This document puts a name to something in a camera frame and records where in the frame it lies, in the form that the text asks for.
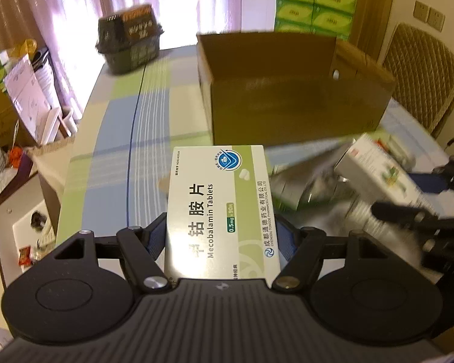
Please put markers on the checked tablecloth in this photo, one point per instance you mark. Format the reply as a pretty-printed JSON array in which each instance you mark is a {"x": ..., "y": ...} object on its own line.
[{"x": 133, "y": 122}]

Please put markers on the silver foil bag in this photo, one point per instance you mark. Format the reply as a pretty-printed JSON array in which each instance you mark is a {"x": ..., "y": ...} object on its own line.
[{"x": 311, "y": 182}]

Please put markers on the pink paper box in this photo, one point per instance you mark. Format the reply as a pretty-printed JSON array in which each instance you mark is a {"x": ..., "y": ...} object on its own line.
[{"x": 40, "y": 120}]

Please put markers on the green tissue box stack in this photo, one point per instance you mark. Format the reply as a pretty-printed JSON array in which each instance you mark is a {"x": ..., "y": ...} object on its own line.
[{"x": 333, "y": 18}]

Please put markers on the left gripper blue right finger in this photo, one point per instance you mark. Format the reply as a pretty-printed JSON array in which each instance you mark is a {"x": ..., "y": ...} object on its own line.
[{"x": 300, "y": 255}]

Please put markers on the black printed bag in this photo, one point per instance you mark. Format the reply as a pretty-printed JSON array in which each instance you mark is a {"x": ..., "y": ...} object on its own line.
[{"x": 129, "y": 38}]

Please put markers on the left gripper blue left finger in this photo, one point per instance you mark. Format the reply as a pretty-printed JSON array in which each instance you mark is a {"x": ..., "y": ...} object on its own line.
[{"x": 140, "y": 248}]

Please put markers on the curtain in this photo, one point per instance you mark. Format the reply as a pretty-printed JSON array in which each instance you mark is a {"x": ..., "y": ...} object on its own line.
[{"x": 69, "y": 29}]

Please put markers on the brown cardboard box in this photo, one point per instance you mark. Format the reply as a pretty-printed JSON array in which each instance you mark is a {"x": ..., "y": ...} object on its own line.
[{"x": 276, "y": 88}]

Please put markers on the brown carton beside table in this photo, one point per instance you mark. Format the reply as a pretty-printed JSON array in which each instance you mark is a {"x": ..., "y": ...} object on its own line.
[{"x": 12, "y": 129}]

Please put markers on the white green medicine box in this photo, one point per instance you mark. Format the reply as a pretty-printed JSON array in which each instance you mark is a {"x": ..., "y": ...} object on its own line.
[{"x": 220, "y": 217}]

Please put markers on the quilted brown chair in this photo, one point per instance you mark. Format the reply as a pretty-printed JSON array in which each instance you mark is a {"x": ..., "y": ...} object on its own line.
[{"x": 424, "y": 70}]

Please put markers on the wall socket plates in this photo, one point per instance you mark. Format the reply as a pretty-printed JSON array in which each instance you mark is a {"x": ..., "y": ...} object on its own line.
[{"x": 435, "y": 19}]

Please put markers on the white blue medicine box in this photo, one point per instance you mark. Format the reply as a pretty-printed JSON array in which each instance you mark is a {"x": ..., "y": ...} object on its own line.
[{"x": 376, "y": 176}]

